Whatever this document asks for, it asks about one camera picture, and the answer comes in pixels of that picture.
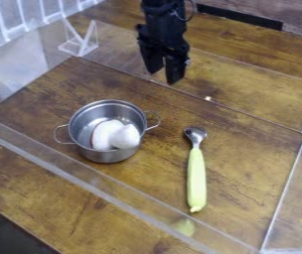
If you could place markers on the clear acrylic enclosure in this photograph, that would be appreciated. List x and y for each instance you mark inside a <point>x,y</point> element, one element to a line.
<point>126,208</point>

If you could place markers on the black bar on wall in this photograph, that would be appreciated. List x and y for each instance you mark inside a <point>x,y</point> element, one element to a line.
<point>240,17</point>

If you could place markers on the small steel pot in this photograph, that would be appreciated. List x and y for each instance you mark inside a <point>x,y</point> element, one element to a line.
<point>74,133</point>

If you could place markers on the white mushroom toy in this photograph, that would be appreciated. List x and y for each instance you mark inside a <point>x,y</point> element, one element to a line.
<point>110,134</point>

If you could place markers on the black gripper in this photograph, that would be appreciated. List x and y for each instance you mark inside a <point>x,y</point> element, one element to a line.
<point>160,37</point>

